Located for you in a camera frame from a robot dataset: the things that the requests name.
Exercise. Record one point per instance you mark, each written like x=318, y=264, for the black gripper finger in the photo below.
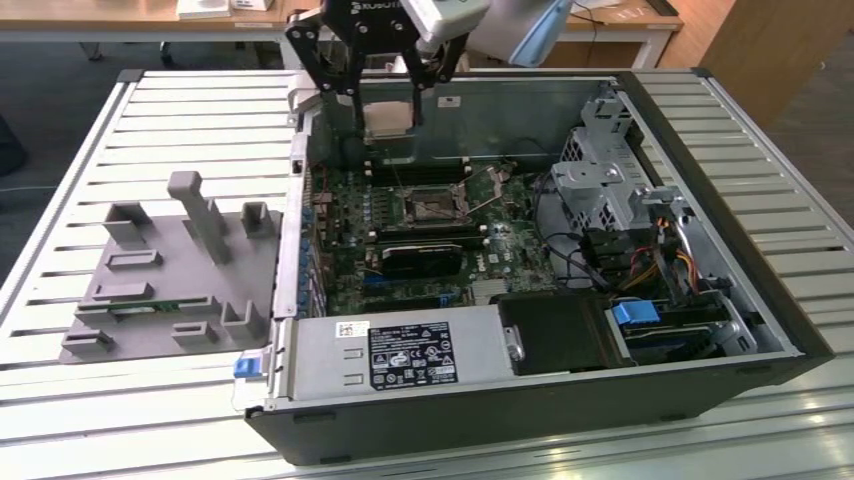
x=437, y=67
x=330, y=70

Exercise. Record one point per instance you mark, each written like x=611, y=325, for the silver CPU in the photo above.
x=390, y=120

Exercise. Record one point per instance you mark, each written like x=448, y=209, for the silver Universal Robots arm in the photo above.
x=508, y=25

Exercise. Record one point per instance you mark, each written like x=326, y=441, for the black RAM slot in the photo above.
x=428, y=163
x=428, y=176

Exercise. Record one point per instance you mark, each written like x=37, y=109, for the CPU socket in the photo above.
x=430, y=207

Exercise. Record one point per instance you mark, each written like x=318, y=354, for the black expansion slot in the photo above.
x=428, y=236

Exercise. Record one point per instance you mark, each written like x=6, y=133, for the wooden desk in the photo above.
x=601, y=25

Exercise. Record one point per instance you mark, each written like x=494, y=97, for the silver disk bay cage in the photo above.
x=591, y=190

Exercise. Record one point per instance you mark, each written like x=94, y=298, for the black graphics card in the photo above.
x=422, y=262

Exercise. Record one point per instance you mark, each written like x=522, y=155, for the green motherboard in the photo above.
x=508, y=260

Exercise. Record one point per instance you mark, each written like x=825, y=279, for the silver chipset heatsink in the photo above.
x=490, y=290

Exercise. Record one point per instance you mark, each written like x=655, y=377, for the grey parts rack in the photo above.
x=174, y=280

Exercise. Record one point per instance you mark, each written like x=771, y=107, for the wooden cabinet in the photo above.
x=768, y=50

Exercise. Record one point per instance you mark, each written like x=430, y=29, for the green RAM stick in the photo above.
x=143, y=307

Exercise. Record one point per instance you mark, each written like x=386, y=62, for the black plastic shroud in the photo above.
x=561, y=335

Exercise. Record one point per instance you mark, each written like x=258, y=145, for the blue disk carrier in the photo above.
x=635, y=314

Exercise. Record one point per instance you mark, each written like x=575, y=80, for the silver power supply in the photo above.
x=314, y=360

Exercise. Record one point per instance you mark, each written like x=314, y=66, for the blue case latch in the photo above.
x=249, y=366

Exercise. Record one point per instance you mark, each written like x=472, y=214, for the black open PC case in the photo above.
x=534, y=425

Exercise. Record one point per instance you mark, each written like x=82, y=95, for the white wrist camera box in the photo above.
x=448, y=20

